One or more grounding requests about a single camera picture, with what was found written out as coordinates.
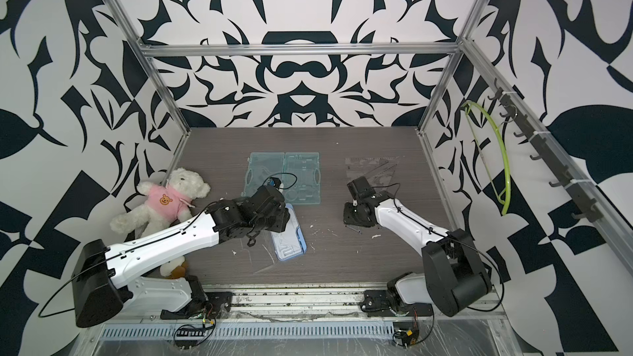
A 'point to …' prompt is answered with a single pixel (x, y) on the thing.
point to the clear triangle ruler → (378, 170)
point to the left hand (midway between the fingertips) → (281, 208)
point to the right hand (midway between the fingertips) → (345, 214)
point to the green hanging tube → (508, 185)
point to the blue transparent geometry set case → (290, 243)
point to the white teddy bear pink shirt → (165, 204)
